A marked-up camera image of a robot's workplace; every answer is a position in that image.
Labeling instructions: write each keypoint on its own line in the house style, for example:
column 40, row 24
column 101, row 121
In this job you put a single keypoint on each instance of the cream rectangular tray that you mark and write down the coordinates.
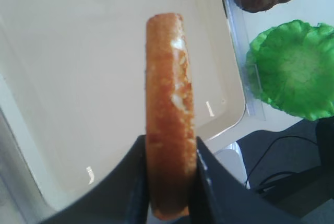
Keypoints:
column 72, row 82

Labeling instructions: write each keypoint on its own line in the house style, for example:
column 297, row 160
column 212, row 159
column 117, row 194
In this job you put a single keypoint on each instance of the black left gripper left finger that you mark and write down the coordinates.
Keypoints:
column 122, row 197

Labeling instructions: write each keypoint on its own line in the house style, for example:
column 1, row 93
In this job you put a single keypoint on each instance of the clear long right rail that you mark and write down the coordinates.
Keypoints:
column 238, row 32

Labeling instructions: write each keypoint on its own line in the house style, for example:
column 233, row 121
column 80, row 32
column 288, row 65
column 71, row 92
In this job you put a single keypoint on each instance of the toasted bread slice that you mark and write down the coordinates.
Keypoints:
column 170, row 126

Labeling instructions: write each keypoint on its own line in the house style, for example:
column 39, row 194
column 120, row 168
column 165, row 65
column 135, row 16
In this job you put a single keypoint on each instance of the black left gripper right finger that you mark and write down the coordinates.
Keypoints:
column 218, row 197

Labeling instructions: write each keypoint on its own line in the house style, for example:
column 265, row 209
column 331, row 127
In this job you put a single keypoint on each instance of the green lettuce leaf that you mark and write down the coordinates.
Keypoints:
column 290, row 68

